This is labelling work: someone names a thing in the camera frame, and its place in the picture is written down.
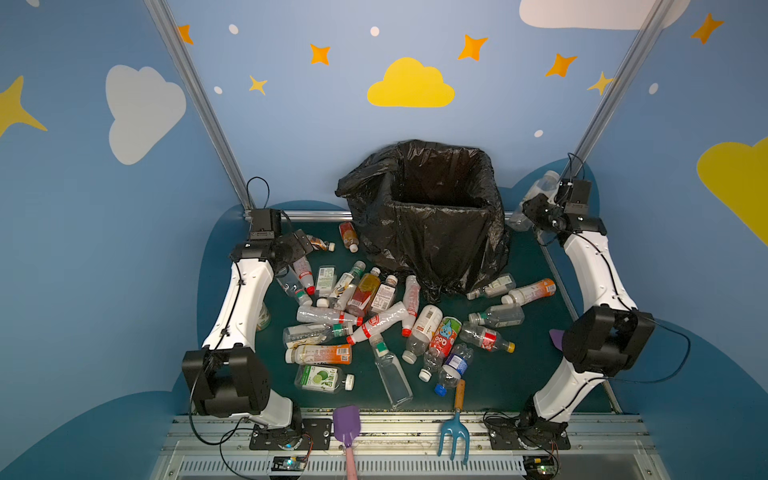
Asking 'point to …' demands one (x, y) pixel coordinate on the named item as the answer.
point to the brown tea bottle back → (349, 236)
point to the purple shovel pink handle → (346, 428)
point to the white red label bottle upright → (411, 302)
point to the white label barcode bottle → (422, 333)
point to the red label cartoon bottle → (443, 341)
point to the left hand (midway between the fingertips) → (297, 248)
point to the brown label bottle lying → (318, 244)
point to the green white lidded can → (264, 319)
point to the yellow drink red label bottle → (361, 296)
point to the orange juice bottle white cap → (328, 354)
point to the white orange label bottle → (526, 294)
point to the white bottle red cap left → (304, 273)
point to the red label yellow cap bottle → (484, 337)
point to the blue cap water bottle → (456, 365)
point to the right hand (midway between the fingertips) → (530, 201)
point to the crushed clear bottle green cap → (308, 334)
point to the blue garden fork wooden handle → (456, 427)
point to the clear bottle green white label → (498, 287)
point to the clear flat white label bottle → (385, 294)
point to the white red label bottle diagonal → (393, 316)
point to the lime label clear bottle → (322, 379)
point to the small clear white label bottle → (327, 279)
